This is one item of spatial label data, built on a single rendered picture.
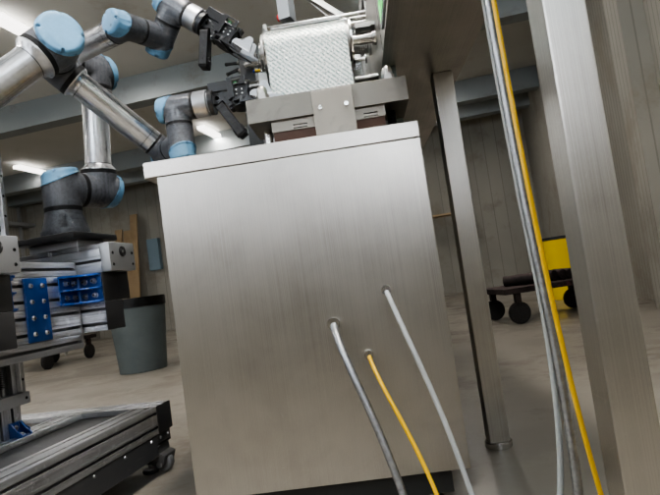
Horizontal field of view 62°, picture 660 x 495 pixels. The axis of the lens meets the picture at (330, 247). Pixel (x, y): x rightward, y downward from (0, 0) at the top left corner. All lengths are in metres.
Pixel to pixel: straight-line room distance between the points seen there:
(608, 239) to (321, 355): 0.70
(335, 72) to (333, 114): 0.29
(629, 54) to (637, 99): 0.34
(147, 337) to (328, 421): 3.80
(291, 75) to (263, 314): 0.71
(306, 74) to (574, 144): 0.97
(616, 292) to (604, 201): 0.12
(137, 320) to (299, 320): 3.77
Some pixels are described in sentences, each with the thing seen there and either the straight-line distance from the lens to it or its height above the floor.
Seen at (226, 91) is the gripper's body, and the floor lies 1.13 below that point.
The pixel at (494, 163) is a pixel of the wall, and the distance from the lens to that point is 10.39.
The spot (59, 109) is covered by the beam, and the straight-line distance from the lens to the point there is 7.48.
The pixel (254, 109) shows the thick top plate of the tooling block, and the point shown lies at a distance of 1.41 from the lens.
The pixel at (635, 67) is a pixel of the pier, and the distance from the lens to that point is 4.69.
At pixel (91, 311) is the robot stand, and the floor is 0.57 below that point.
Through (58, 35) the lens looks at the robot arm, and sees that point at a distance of 1.59.
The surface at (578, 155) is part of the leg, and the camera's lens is 0.82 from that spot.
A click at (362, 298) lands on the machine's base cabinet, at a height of 0.51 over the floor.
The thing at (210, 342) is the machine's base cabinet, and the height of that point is 0.46.
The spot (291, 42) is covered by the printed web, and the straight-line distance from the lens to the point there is 1.67.
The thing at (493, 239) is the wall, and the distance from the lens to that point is 10.24.
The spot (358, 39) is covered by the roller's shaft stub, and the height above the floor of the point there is 1.24.
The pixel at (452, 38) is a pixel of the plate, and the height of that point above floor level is 1.14.
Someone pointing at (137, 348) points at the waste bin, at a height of 0.21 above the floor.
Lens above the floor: 0.56
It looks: 3 degrees up
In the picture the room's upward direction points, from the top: 8 degrees counter-clockwise
